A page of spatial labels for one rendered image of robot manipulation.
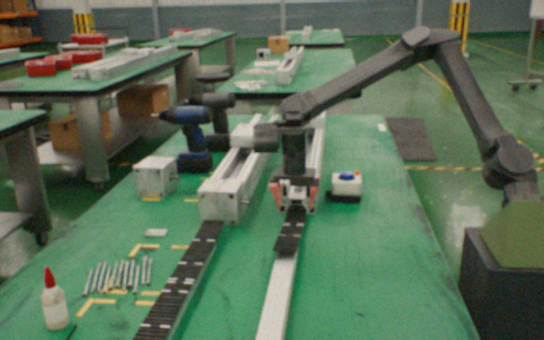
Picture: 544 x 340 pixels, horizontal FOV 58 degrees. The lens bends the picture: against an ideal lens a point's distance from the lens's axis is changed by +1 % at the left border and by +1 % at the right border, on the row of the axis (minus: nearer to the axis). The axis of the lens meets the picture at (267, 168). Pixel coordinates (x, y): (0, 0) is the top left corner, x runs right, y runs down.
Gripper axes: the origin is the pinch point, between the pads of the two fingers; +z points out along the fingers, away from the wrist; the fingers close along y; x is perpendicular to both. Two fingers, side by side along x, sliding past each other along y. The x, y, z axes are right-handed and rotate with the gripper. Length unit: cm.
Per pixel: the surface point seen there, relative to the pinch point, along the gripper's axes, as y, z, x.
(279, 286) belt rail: -0.1, 1.5, 34.2
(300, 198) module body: -1.1, 0.1, -4.8
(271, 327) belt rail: -0.3, 1.5, 46.1
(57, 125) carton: 210, 39, -232
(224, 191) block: 17.1, -5.1, 3.9
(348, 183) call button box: -13.3, -1.3, -12.9
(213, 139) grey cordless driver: 36, -1, -58
